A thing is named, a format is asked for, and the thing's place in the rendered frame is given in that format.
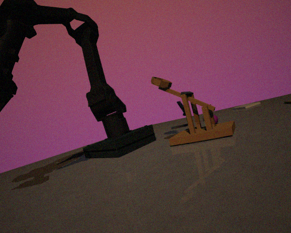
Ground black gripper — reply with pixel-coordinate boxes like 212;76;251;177
0;40;19;112

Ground wooden toy catapult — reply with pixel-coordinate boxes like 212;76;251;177
151;77;235;146

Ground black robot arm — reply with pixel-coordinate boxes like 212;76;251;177
0;0;132;140

